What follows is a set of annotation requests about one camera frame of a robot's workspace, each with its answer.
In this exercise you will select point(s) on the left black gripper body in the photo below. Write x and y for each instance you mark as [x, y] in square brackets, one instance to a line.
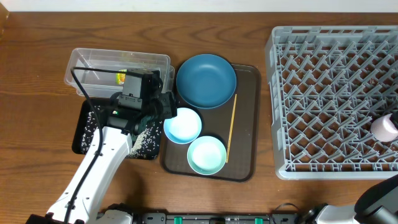
[164, 108]

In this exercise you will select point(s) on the pink white cup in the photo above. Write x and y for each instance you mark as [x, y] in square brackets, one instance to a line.
[383, 129]

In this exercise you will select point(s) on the green orange snack wrapper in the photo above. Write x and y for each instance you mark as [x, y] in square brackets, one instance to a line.
[120, 77]

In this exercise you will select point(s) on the white rice pile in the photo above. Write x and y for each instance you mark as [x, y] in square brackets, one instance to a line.
[146, 143]

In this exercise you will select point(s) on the light blue bowl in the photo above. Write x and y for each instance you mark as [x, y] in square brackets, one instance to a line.
[184, 128]

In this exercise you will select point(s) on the dark blue plate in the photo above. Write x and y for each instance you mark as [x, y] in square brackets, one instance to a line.
[206, 81]

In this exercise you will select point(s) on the mint green bowl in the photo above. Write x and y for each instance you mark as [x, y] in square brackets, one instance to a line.
[206, 155]

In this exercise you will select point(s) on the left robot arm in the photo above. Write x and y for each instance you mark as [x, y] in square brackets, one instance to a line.
[111, 143]

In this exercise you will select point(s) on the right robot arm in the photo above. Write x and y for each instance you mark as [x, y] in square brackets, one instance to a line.
[379, 203]

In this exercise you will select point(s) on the grey dishwasher rack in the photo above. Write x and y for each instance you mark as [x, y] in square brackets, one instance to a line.
[328, 84]

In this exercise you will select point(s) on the clear plastic bin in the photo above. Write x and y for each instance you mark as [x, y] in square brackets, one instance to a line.
[103, 85]

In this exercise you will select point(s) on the black plastic tray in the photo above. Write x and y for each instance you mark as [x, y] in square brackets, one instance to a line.
[81, 133]

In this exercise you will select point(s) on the wooden chopstick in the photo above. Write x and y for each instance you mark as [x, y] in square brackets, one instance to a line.
[231, 128]

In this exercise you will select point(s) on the brown serving tray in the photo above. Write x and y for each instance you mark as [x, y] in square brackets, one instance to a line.
[216, 122]

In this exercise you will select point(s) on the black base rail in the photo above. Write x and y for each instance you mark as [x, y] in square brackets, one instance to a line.
[162, 218]

